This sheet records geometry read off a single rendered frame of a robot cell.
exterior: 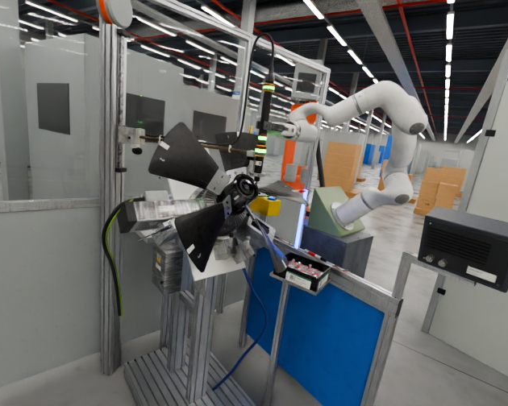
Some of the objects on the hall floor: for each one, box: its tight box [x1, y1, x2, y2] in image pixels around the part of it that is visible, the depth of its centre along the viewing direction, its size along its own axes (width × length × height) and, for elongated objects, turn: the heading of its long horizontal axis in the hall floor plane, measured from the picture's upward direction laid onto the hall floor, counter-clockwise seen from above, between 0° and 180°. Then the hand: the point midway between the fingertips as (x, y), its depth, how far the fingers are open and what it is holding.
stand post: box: [185, 275, 219, 404], centre depth 137 cm, size 4×9×91 cm, turn 102°
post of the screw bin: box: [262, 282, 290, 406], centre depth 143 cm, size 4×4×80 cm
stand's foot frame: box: [124, 337, 256, 406], centre depth 153 cm, size 62×46×8 cm
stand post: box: [167, 236, 193, 372], centre depth 150 cm, size 4×9×115 cm, turn 102°
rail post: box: [238, 249, 257, 349], centre depth 187 cm, size 4×4×78 cm
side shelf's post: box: [159, 239, 175, 349], centre depth 171 cm, size 4×4×83 cm
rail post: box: [360, 313, 398, 406], centre depth 124 cm, size 4×4×78 cm
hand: (264, 125), depth 115 cm, fingers closed on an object, 4 cm apart
